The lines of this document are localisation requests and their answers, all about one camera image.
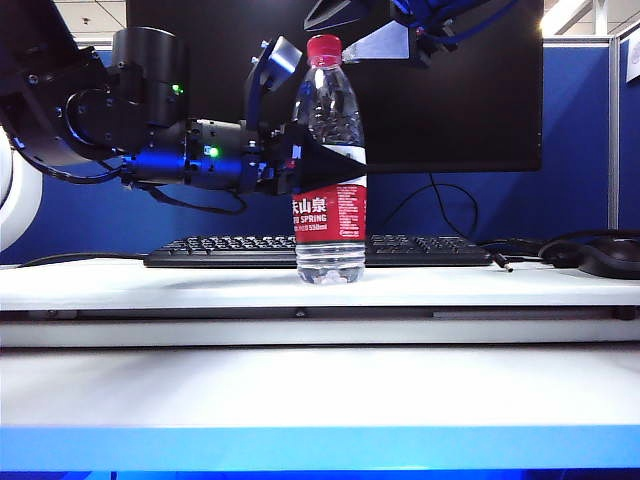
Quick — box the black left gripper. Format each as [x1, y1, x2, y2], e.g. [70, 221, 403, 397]
[240, 124, 370, 198]

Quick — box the black computer keyboard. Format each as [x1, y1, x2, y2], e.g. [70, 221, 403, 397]
[143, 235, 494, 269]

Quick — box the red plastic bottle cap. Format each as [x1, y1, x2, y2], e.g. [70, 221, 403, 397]
[306, 34, 344, 58]

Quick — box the black keyboard cable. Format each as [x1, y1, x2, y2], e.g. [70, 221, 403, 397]
[17, 252, 149, 270]

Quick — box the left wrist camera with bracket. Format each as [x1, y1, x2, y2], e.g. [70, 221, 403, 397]
[244, 34, 305, 132]

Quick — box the black computer mouse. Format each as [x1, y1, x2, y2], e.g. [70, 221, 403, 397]
[574, 237, 640, 281]

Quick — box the blue cubicle side partition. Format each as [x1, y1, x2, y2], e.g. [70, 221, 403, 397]
[618, 37, 640, 232]

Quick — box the white paper sheet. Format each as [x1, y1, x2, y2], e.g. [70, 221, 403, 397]
[624, 38, 640, 85]

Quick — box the white desk fan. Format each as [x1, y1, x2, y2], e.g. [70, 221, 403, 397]
[0, 132, 45, 254]

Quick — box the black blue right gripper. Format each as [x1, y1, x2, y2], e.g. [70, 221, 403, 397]
[303, 0, 462, 69]

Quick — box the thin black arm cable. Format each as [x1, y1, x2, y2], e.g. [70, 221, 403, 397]
[122, 177, 249, 216]

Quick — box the black monitor cable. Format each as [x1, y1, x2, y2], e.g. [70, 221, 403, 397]
[382, 172, 480, 240]

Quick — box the black computer monitor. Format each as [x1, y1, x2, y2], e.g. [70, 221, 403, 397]
[126, 0, 545, 174]

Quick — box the blue cubicle partition, grey frame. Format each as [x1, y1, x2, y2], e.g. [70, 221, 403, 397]
[0, 37, 621, 266]

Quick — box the ceiling light panel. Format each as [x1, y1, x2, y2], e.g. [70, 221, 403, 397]
[539, 0, 594, 36]

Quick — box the clear plastic water bottle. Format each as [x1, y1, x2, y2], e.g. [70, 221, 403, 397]
[291, 49, 370, 286]

